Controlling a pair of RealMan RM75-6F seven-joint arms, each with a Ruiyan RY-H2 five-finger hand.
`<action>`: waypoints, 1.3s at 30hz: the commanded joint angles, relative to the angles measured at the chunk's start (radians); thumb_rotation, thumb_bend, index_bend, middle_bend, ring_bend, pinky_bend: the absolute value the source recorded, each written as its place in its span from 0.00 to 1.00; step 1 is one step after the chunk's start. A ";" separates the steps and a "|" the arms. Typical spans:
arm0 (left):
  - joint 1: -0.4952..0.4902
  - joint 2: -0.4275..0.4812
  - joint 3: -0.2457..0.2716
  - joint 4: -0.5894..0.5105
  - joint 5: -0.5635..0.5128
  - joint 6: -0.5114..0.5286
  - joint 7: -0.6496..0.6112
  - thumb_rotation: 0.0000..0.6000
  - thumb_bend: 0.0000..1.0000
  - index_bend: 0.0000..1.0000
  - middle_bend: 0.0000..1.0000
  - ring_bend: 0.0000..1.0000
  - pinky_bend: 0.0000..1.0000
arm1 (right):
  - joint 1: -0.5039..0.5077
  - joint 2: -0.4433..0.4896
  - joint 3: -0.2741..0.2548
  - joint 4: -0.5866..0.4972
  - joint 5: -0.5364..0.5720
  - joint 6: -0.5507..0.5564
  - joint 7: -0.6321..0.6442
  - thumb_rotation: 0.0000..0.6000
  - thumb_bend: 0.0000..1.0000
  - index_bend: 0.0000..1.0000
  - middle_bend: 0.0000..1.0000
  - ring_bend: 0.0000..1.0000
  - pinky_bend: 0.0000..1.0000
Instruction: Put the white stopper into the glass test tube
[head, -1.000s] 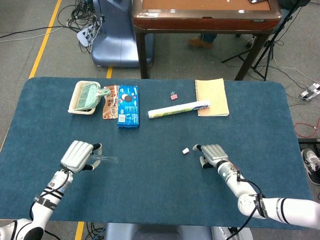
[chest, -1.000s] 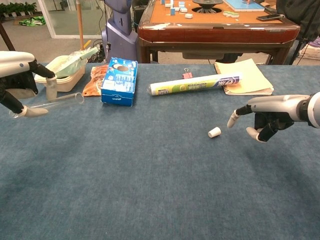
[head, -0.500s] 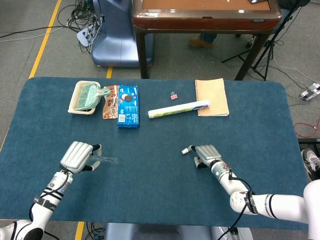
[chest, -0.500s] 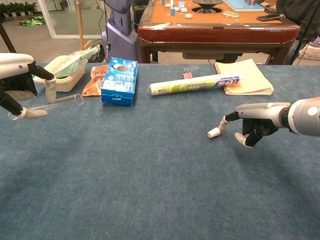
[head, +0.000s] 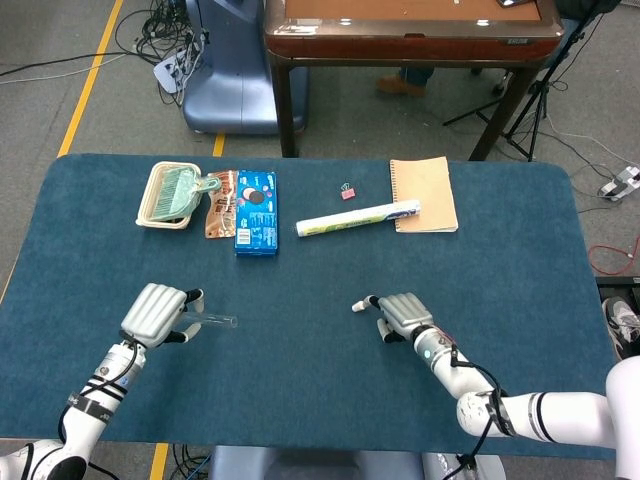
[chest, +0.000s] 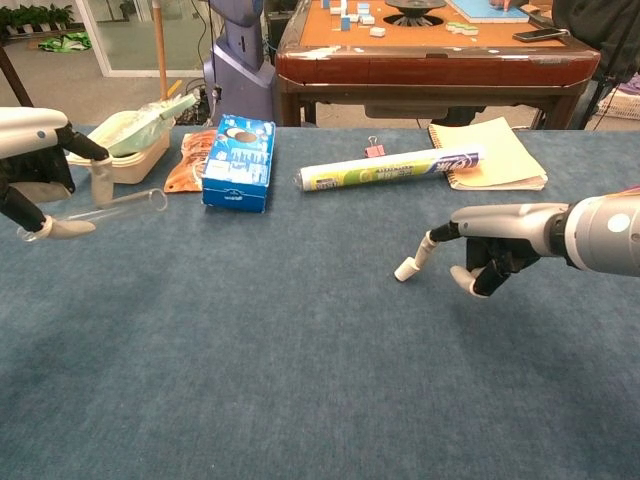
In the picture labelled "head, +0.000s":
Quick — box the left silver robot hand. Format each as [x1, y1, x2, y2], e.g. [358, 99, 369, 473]
[119, 282, 206, 349]

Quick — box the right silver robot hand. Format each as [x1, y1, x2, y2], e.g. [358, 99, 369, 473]
[351, 292, 435, 345]

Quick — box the clear glass test tube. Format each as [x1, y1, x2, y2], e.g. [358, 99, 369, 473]
[179, 308, 239, 329]

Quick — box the blue felt table cover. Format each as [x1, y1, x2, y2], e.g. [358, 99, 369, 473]
[0, 153, 617, 460]

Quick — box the cling film roll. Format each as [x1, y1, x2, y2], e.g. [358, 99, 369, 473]
[295, 198, 421, 238]

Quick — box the beige plastic tray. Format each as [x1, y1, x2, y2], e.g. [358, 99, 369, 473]
[136, 160, 204, 231]

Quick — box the green dustpan with brush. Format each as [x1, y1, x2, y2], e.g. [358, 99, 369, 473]
[149, 166, 221, 222]

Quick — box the orange snack packet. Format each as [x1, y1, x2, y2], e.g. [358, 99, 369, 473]
[203, 169, 239, 240]

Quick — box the yellow spiral notebook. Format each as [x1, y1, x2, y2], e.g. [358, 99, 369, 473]
[389, 156, 459, 234]

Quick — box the blue cookie box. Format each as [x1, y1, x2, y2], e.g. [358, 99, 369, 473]
[233, 169, 279, 258]

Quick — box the grey robot torso base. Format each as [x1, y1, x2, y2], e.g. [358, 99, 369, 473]
[207, 444, 506, 480]

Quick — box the grey sneaker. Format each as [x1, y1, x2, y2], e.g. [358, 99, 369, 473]
[602, 297, 640, 359]

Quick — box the black tripod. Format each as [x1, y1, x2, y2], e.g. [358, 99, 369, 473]
[443, 0, 621, 162]

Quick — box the person in dark clothes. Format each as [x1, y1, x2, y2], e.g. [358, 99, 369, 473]
[375, 65, 435, 97]

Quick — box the white power strip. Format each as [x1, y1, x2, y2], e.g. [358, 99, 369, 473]
[598, 167, 640, 201]
[152, 49, 201, 94]

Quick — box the brown mahjong table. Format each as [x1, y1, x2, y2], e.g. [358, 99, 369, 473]
[263, 0, 565, 161]

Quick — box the red cable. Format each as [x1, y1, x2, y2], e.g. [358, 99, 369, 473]
[589, 243, 640, 275]

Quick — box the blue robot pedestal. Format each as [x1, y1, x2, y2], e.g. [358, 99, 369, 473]
[182, 0, 309, 135]

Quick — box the bundle of black cables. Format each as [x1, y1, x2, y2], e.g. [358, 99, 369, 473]
[114, 0, 211, 106]

